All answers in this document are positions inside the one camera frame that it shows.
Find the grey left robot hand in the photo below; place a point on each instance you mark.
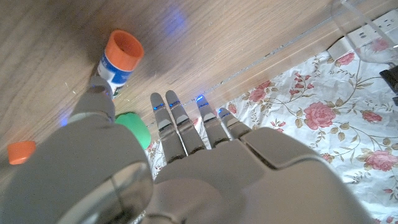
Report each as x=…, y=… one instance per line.
x=217, y=186

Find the glue stick body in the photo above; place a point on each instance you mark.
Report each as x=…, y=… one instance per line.
x=115, y=71

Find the green stress ball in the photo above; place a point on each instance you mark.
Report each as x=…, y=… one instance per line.
x=136, y=127

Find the floral backdrop cloth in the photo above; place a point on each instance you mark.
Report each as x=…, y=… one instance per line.
x=326, y=93

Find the white power strip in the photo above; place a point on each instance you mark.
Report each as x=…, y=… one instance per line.
x=388, y=21

